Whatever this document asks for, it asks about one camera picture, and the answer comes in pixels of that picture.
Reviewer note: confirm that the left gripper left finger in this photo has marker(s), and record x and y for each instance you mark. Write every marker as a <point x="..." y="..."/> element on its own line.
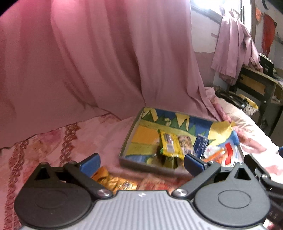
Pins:
<point x="80" y="173"/>

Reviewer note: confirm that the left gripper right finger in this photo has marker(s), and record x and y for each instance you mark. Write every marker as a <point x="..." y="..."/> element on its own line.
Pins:
<point x="202" y="173"/>

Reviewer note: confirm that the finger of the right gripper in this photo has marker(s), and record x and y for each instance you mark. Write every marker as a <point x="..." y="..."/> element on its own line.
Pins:
<point x="272" y="188"/>

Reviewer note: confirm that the gold foil snack packet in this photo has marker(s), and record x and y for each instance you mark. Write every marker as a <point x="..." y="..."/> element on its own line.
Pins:
<point x="113" y="183"/>

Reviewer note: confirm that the white red-green snack packet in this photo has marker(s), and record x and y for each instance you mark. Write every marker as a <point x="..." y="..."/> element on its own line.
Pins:
<point x="227" y="155"/>

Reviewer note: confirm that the yellow snack bar packet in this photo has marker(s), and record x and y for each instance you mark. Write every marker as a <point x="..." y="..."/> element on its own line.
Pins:
<point x="169" y="145"/>

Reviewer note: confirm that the dark blue sachet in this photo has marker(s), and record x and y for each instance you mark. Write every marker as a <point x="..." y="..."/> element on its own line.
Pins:
<point x="200" y="145"/>

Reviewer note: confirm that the pink floral bedsheet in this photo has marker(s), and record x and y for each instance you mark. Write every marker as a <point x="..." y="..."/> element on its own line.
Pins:
<point x="105" y="135"/>

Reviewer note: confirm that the brown nut snack packet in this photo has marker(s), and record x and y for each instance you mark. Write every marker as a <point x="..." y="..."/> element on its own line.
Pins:
<point x="185" y="144"/>

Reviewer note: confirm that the colourful lined cardboard box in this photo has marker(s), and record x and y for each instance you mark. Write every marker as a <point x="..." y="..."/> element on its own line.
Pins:
<point x="159" y="140"/>

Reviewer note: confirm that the yellow item on bag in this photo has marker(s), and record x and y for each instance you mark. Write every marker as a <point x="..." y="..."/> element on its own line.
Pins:
<point x="251" y="103"/>

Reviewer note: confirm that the black patterned bag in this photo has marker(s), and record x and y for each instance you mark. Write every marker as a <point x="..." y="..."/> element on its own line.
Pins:
<point x="237" y="101"/>

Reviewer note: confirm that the dark wooden desk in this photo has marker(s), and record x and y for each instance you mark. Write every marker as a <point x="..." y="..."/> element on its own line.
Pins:
<point x="267" y="90"/>

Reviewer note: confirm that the black box on desk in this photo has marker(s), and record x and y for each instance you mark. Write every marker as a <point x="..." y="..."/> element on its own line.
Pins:
<point x="267" y="64"/>

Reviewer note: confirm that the large pink curtain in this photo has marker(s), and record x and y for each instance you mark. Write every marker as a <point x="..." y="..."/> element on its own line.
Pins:
<point x="63" y="62"/>

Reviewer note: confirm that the small mauve curtain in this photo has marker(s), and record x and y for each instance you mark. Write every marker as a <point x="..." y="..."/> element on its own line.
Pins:
<point x="235" y="48"/>

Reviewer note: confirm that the window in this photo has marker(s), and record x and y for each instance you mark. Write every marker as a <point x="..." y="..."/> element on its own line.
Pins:
<point x="215" y="10"/>

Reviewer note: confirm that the red hanging wall decoration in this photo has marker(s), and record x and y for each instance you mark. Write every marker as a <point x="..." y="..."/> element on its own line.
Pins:
<point x="269" y="26"/>

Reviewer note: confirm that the orange wall ornament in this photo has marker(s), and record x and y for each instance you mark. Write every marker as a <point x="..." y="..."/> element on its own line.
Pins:
<point x="258" y="15"/>

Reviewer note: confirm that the round wall clock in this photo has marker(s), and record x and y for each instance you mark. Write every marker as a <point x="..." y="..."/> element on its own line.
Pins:
<point x="265" y="4"/>

